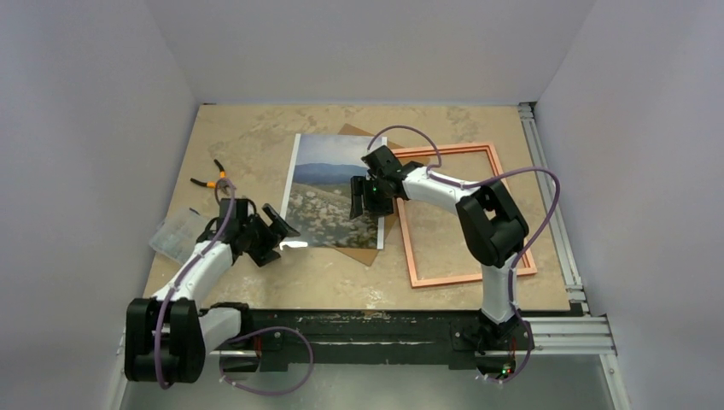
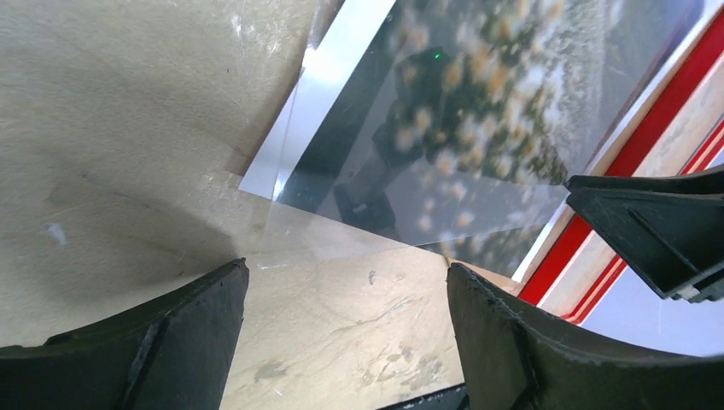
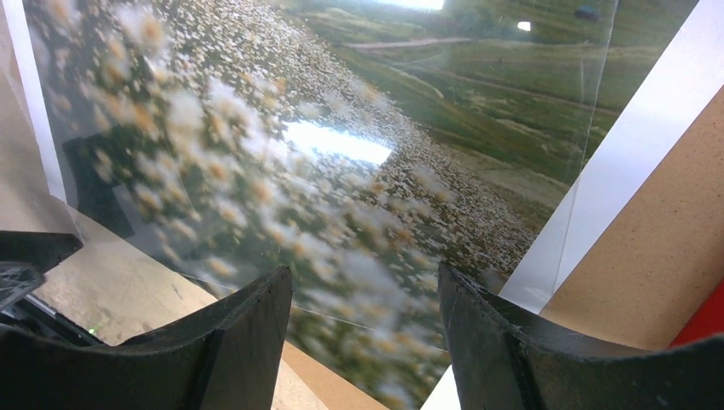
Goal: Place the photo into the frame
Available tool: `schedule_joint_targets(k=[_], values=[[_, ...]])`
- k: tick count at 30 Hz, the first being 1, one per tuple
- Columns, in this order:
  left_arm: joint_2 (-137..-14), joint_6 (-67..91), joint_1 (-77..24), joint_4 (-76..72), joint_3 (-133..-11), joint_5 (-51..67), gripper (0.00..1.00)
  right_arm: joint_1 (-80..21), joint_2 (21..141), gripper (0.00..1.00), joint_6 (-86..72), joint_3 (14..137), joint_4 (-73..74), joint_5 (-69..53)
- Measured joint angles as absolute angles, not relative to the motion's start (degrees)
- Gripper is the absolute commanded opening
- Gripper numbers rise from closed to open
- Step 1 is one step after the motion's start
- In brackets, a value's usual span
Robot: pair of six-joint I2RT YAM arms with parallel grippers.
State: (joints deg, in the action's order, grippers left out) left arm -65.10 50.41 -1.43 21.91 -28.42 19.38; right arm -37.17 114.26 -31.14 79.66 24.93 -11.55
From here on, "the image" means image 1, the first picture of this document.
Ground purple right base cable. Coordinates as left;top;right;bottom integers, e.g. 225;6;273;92
476;333;541;386

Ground aluminium rail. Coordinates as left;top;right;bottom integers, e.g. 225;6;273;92
517;102;590;315
115;315;617;358

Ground red wooden picture frame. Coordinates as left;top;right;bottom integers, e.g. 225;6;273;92
393;143;537;276

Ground aluminium front rail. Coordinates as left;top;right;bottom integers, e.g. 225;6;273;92
115;315;617;358

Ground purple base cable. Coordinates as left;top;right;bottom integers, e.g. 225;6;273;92
476;333;541;386
219;326;315;398

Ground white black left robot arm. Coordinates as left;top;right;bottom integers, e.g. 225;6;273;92
124;198;300;389

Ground clear plastic parts box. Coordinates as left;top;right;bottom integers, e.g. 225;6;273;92
149;208;209;265

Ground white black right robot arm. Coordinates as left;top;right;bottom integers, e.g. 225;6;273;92
349;146;529;348

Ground orange handled pliers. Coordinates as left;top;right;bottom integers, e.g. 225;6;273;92
190;159;237;197

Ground aluminium rail right side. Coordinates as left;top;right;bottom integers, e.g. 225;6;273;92
517;102;590;315

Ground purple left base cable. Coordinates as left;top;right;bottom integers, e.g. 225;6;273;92
219;326;315;398

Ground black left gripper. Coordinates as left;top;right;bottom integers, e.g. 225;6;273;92
240;205;298;266

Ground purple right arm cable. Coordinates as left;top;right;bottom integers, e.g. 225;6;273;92
366;125;562;341

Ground landscape photo print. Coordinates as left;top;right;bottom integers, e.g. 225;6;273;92
281;133;384;249

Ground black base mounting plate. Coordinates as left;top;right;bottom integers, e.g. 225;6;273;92
216;308;534;375

